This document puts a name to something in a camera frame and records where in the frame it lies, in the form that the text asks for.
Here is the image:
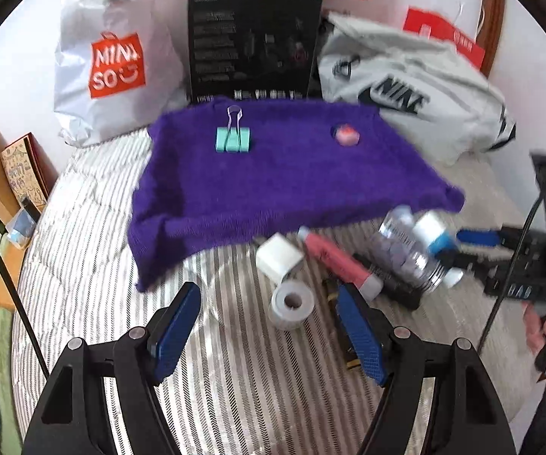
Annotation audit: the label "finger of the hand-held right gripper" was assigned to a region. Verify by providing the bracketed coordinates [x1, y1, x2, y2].
[439, 250, 515, 295]
[457, 224, 541, 257]

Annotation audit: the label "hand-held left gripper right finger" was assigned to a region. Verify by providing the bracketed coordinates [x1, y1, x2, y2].
[335, 283, 520, 455]

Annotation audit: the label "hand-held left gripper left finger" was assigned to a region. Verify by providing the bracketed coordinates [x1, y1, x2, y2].
[21, 282, 202, 455]

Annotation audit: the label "brown and gold tube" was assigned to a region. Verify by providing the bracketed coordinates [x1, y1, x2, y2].
[323, 279, 363, 373]

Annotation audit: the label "clear bottle of purple pills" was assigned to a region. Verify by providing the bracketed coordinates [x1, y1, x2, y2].
[370, 206, 447, 292]

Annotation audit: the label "pink tube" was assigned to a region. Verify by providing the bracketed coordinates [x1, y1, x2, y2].
[298, 226, 382, 302]

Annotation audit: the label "grey tape roll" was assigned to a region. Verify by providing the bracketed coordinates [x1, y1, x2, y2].
[271, 281, 315, 331]

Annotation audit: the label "white charger cube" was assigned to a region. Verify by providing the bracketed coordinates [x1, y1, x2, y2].
[255, 233, 305, 278]

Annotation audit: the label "striped bedding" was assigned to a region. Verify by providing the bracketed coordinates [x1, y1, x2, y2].
[11, 126, 546, 455]

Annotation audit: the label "grey sports bag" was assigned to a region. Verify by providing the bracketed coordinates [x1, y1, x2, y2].
[317, 9, 516, 166]

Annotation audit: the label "small pink round toy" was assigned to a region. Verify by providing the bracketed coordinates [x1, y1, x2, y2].
[330, 123, 362, 147]

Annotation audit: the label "purple knitted cloth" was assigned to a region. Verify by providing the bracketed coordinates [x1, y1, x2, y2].
[128, 97, 466, 292]

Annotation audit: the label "small blue packet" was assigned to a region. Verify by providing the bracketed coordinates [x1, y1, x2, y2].
[6, 198, 37, 248]

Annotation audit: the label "teal binder clip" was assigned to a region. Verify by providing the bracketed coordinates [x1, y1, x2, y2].
[216, 105, 253, 154]

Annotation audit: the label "red paper bag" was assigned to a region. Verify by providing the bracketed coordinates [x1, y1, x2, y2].
[403, 6, 486, 70]

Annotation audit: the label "wooden headboard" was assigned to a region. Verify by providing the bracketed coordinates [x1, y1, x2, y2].
[474, 0, 507, 79]

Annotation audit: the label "brown patterned book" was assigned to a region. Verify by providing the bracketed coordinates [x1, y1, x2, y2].
[0, 133, 61, 213]

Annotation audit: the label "black product box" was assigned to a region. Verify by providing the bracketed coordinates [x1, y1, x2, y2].
[187, 0, 325, 103]

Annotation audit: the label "white plastic shopping bag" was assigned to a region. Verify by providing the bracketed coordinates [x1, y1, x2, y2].
[53, 0, 191, 147]

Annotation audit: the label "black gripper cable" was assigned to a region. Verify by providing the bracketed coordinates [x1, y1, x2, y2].
[478, 194, 546, 352]

